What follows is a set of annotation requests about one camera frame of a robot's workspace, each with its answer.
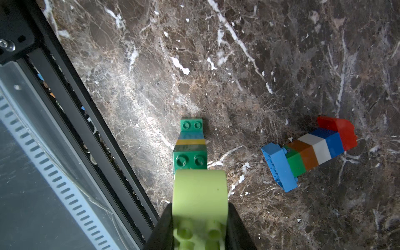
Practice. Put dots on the small green lego brick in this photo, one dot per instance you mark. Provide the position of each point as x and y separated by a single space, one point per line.
295 161

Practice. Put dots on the long green lego brick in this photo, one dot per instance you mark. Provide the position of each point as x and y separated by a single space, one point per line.
191 124

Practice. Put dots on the long blue lego brick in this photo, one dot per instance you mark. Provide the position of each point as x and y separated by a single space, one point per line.
279 166

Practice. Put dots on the white lego brick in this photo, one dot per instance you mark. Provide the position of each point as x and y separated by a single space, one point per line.
319 145

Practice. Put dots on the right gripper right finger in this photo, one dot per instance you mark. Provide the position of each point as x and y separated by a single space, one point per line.
238 238

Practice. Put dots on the cyan lego brick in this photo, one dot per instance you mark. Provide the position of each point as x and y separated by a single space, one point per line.
191 135

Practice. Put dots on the black mounting rail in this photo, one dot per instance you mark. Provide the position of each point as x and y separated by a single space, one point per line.
28 39

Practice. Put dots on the white perforated strip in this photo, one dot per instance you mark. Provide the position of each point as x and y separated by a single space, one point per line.
68 193

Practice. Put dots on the red lego brick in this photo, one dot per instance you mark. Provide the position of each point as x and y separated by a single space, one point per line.
344 127

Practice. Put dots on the cream lego brick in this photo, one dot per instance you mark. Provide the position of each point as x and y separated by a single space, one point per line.
200 209

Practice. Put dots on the yellow lego brick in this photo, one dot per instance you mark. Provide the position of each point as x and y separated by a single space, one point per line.
191 142

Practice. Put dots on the dark blue lego brick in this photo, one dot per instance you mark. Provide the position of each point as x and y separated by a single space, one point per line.
332 139

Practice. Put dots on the orange lego brick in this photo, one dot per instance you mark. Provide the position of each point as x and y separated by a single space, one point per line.
306 152

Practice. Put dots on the dark green lego brick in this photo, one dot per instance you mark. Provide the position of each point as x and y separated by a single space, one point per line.
190 157

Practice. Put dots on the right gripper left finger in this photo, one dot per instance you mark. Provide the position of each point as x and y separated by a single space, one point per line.
162 237

